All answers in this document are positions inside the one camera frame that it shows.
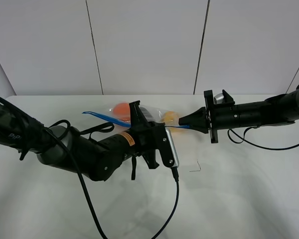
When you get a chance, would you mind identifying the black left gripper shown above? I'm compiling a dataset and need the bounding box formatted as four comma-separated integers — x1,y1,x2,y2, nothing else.
129,101,173,169

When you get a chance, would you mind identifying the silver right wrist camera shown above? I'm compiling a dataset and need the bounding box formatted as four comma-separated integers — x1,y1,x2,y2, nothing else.
213,93,225,105

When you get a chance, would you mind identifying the purple eggplant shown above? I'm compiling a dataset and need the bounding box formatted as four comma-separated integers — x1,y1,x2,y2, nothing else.
140,107,154,121

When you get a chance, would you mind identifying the orange fruit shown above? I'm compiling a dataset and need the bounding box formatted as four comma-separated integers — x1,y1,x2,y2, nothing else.
113,103,131,123

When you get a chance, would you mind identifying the black left camera cable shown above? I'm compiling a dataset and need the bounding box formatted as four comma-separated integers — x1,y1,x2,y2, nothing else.
0,92,180,239

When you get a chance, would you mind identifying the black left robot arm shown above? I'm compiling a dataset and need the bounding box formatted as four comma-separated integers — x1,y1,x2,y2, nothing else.
0,97,179,181

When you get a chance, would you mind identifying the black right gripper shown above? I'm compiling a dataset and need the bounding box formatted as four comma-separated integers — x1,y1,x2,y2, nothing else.
178,90,237,143

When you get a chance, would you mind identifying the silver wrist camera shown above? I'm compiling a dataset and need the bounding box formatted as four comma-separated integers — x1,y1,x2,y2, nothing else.
165,127,179,168
213,93,225,105

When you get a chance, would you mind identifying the yellow pear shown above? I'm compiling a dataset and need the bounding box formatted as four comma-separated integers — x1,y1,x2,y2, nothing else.
160,111,181,132

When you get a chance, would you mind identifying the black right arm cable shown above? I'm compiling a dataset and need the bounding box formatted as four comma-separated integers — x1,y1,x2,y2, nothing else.
226,79,299,150

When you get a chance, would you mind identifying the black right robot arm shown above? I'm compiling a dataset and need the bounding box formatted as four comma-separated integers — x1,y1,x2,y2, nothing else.
178,85,299,143

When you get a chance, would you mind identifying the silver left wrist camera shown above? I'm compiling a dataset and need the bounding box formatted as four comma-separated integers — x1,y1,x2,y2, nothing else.
165,127,179,168

